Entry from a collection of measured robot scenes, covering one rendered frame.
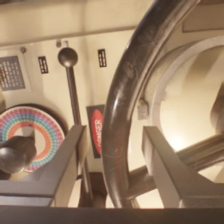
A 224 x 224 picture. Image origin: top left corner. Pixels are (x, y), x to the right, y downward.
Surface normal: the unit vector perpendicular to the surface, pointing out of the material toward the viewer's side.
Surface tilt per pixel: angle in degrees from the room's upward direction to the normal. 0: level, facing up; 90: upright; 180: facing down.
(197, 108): 83
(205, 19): 90
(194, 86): 67
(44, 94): 90
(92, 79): 90
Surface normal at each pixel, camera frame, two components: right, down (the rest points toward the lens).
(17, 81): 0.00, 0.29
